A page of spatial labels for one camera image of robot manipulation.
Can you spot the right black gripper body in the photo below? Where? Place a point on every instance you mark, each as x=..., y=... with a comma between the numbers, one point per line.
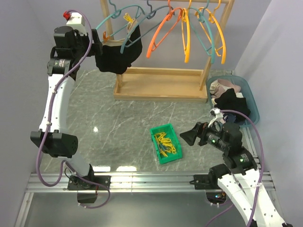
x=209, y=135

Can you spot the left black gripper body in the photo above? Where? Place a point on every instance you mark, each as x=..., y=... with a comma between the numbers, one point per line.
x=83, y=43

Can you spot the black underwear back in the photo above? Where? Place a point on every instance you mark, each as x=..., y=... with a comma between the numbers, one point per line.
x=112, y=60

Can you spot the black underwear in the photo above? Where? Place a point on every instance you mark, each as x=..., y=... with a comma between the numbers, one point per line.
x=229, y=101
x=112, y=60

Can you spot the black underwear front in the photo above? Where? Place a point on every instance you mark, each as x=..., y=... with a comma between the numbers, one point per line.
x=229, y=101

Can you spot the white underwear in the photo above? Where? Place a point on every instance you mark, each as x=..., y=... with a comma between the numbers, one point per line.
x=239, y=95

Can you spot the yellow clothespin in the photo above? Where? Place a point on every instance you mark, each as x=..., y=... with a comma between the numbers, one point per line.
x=128, y=18

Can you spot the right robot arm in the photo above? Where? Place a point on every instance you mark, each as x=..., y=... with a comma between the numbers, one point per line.
x=239, y=176

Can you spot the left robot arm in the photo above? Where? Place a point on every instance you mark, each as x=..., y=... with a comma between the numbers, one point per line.
x=52, y=137

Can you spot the navy underwear in basket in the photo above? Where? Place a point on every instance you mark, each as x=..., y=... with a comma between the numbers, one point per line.
x=234, y=118

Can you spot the beige underwear in basket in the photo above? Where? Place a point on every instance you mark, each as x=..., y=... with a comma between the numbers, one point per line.
x=219, y=86

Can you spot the yellow hanger left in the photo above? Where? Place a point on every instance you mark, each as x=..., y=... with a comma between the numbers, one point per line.
x=185, y=28

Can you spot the green plastic bin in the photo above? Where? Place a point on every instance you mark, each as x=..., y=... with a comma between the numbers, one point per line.
x=169, y=130

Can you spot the yellow clothespins in bin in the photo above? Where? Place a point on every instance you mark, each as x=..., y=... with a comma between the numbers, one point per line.
x=161, y=138

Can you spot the teal laundry basket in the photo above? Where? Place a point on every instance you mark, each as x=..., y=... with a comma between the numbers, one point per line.
x=245, y=90

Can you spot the wooden clothes rack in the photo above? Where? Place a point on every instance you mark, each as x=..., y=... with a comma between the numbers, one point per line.
x=176, y=81

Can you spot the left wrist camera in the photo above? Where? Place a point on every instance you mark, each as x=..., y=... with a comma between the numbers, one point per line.
x=76, y=21

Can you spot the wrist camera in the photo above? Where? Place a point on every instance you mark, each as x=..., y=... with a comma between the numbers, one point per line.
x=217, y=116
x=76, y=21

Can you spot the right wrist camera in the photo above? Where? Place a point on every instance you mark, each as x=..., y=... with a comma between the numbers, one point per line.
x=217, y=116

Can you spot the aluminium mounting rail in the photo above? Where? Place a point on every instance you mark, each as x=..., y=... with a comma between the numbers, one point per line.
x=130, y=199

